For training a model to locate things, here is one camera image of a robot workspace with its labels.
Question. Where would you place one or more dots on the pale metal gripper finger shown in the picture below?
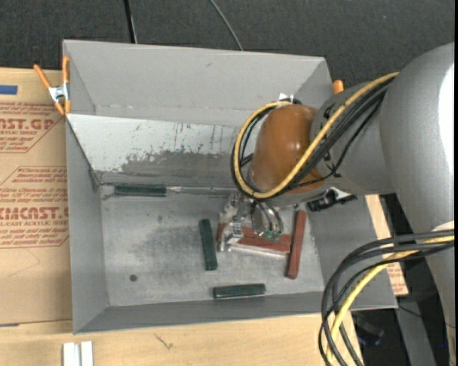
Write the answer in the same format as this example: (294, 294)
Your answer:
(225, 243)
(237, 229)

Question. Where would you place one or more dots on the dark green flat block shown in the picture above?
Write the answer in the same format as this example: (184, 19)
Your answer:
(208, 246)
(140, 190)
(239, 291)

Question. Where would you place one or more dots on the red-brown flat block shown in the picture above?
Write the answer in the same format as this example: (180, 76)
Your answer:
(297, 242)
(267, 245)

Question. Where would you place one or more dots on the grey metal bin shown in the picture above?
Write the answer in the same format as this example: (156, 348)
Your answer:
(156, 238)

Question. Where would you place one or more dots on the brown cardboard board red print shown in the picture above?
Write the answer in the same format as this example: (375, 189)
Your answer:
(30, 273)

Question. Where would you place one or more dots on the black cylinder on white bracket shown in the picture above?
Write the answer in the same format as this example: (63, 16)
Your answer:
(324, 203)

